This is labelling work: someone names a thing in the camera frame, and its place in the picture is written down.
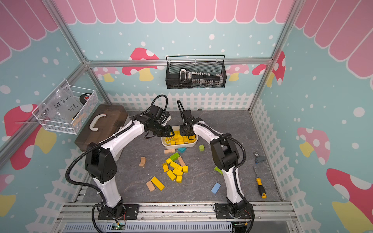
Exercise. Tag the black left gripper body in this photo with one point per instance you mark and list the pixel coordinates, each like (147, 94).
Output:
(160, 130)

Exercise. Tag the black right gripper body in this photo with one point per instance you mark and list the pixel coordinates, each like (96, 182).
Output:
(183, 131)

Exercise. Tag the white oval plastic tub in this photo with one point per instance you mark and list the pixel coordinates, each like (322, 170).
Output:
(180, 141)

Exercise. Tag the rainbow striped block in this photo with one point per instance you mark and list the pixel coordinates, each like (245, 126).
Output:
(169, 140)

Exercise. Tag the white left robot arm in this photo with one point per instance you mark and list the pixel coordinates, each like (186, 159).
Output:
(101, 158)

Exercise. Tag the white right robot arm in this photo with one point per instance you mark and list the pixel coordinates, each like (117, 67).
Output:
(228, 155)

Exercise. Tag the teal triangular block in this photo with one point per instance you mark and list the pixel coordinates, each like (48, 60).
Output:
(181, 149)

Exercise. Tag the tan long block near tub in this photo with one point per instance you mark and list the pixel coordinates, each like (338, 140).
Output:
(169, 151)

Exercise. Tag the green rectangular block centre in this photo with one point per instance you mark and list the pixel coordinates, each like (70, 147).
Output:
(175, 156)

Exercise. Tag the tan slanted block centre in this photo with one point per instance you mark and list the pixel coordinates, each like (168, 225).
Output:
(181, 161)

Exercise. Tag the brown small block left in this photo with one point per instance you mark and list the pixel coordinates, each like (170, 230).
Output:
(142, 162)

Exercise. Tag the green slanted block right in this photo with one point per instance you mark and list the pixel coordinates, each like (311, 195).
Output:
(218, 170)

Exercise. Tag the brown lidded storage box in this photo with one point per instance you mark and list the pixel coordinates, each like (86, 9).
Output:
(104, 122)

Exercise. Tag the long yellow block bottom left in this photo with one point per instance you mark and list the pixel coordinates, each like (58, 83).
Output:
(157, 183)

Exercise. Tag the tan wooden block bottom left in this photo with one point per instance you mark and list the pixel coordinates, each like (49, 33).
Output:
(150, 186)

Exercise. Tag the light blue block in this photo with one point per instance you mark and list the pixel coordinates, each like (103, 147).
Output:
(215, 188)

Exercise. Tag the black tape roll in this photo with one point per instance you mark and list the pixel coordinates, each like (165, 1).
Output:
(84, 98)

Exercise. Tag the grey blue clamp tool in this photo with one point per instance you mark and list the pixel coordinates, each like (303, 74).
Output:
(259, 158)

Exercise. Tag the yellow black screwdriver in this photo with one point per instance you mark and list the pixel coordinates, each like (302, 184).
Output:
(261, 189)

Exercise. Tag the black wire mesh basket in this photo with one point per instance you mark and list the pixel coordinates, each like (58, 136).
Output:
(195, 71)

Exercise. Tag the clear wire wall basket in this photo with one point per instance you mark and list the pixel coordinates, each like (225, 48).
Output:
(62, 111)

